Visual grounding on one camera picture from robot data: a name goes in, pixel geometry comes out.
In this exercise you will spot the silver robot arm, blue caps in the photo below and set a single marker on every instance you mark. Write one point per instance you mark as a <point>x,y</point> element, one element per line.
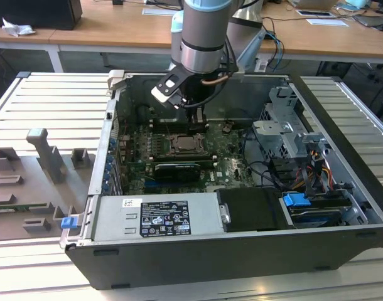
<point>204,31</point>

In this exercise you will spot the black RAM slot bank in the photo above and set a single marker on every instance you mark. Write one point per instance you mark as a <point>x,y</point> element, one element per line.
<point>166,125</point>
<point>179,157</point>

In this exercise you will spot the CPU socket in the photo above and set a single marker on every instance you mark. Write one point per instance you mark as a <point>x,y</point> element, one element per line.
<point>171,150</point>

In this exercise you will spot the white plug adapter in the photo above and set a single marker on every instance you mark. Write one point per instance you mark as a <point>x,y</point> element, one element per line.
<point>261,66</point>

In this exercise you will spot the green motherboard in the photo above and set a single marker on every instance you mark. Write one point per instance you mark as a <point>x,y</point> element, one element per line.
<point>229,169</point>

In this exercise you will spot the black graphics card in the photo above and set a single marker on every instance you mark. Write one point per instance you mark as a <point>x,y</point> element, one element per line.
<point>175,172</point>

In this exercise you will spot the silver metal drive cage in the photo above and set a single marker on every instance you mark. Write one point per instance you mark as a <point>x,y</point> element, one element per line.
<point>273,131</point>

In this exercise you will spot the white framed sheet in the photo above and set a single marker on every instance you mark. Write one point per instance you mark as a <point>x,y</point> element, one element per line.
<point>157,11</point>

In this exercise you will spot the long wooden desk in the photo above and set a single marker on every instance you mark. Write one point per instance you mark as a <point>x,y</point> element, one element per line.
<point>116,28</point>

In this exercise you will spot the small black desk object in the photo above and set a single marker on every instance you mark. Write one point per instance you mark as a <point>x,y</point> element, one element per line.
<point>117,2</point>

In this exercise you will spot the dark framed tablet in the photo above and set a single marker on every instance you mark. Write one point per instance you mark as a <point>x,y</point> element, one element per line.
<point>314,13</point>

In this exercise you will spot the hard disk in blue carrier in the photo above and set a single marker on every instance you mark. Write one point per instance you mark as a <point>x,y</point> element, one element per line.
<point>293,200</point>

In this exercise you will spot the white paper sheet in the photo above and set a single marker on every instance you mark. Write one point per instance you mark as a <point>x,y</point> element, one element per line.
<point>326,22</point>

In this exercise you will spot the grey power supply unit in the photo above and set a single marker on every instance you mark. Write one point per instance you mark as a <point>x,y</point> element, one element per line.
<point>116,219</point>

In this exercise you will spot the black open PC case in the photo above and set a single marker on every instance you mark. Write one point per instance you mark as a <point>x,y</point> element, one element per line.
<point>210,263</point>

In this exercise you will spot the large black box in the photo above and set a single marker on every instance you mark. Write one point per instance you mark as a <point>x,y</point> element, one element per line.
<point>37,14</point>

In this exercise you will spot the blue case latch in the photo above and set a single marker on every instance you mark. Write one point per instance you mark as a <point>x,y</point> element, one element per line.
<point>69,222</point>

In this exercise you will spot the grey parts rack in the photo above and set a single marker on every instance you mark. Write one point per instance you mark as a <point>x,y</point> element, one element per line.
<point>37,188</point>

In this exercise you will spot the crumpled white paper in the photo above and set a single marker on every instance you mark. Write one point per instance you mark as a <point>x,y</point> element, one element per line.
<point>20,29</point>

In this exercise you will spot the green RAM stick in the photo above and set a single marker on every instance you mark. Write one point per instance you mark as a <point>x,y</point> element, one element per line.
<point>9,207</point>

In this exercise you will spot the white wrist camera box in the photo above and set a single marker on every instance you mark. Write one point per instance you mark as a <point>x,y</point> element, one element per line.
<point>161,95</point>

